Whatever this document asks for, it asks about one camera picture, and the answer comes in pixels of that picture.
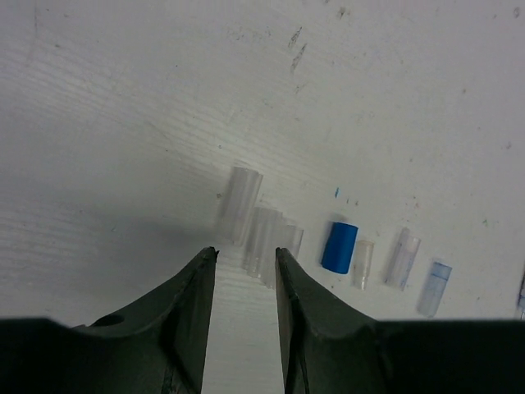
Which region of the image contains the solid blue pen cap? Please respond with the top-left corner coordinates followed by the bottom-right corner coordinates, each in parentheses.
top-left (321, 222), bottom-right (358, 275)

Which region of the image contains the clear pen cap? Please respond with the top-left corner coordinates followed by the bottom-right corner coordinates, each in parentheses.
top-left (384, 228), bottom-right (421, 291)

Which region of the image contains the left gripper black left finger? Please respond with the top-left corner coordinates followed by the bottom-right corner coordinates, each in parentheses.
top-left (73, 247), bottom-right (218, 393)

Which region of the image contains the clear cap newest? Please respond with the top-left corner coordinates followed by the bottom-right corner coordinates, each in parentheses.
top-left (217, 167), bottom-right (263, 245)

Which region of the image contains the clear slim pen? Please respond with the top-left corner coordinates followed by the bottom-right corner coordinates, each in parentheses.
top-left (516, 274), bottom-right (525, 320)

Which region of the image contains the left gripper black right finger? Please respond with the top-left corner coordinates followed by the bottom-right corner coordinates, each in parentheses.
top-left (275, 248), bottom-right (377, 393)

